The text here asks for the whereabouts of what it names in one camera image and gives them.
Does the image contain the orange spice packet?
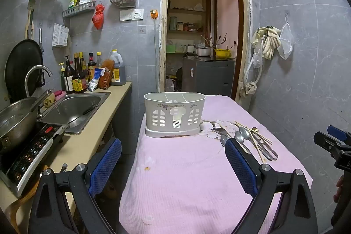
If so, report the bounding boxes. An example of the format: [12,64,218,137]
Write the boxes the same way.
[98,59,115,90]

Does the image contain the dark soy sauce bottle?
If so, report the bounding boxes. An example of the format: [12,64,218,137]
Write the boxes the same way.
[72,52,88,93]

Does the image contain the blue white packet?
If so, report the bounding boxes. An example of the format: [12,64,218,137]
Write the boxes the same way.
[87,68,106,92]

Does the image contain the white hose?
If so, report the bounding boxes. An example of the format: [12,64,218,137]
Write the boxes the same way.
[244,37,265,86]

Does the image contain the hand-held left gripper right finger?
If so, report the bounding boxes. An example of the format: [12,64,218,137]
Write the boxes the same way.
[225,138,319,234]

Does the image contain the white hanging plastic bag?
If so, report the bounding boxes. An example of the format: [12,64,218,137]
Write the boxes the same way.
[277,22,294,60]

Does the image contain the white wall switch socket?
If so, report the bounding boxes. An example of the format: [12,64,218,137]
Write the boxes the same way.
[120,8,144,21]

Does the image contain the induction cooker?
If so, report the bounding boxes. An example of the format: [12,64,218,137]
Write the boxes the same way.
[0,123,69,197]

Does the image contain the hanging wooden spatula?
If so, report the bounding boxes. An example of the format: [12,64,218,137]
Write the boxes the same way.
[25,0,36,40]

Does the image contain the steel fork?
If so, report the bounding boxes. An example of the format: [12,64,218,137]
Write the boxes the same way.
[211,127,233,139]

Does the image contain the red label sauce bottle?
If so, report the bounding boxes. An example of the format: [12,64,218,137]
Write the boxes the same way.
[87,52,96,81]

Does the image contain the cream rubber gloves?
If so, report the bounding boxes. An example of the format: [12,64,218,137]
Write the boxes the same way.
[251,26,281,60]

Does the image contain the beige rag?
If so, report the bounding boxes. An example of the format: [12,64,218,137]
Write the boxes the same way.
[238,81,258,99]

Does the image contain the white plastic utensil holder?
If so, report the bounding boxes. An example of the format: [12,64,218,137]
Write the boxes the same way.
[144,92,206,138]

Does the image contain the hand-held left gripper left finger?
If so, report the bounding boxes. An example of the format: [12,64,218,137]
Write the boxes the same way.
[28,138,122,234]

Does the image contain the grey mini fridge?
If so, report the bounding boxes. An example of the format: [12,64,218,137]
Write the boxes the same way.
[181,56,236,99]

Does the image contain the wooden door frame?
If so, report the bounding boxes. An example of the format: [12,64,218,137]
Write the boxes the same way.
[158,0,253,103]

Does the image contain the steel faucet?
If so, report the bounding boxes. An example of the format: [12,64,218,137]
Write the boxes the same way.
[25,65,53,97]

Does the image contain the black frying pan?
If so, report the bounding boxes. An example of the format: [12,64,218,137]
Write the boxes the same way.
[5,39,44,104]

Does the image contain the large cooking oil jug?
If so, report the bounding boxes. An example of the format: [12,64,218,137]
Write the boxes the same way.
[109,49,127,86]

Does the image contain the red plastic bag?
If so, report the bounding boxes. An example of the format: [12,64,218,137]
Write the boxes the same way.
[92,3,106,30]

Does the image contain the steel cooking pot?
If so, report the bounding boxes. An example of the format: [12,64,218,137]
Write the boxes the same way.
[195,46,213,57]

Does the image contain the wooden shelf cabinet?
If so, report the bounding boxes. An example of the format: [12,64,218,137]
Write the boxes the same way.
[166,0,211,55]

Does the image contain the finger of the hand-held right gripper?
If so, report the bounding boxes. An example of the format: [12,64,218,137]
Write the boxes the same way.
[314,131,342,154]
[327,125,351,142]

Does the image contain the steel sink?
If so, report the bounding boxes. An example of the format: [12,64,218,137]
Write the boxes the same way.
[37,91,111,135]

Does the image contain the steel wok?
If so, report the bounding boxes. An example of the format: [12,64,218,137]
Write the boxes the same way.
[0,89,55,155]

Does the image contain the person's right hand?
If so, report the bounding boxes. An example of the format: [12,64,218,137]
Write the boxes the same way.
[333,175,345,203]

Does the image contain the white slotted wall holder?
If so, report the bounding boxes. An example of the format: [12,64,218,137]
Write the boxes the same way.
[52,23,70,47]

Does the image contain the steel tongs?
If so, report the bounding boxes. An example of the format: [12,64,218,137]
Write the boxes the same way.
[251,131,278,161]

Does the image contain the pink floral cloth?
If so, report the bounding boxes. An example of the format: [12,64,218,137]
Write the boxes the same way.
[118,94,313,234]

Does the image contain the metal wall rack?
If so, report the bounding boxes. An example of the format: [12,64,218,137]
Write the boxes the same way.
[63,1,96,18]

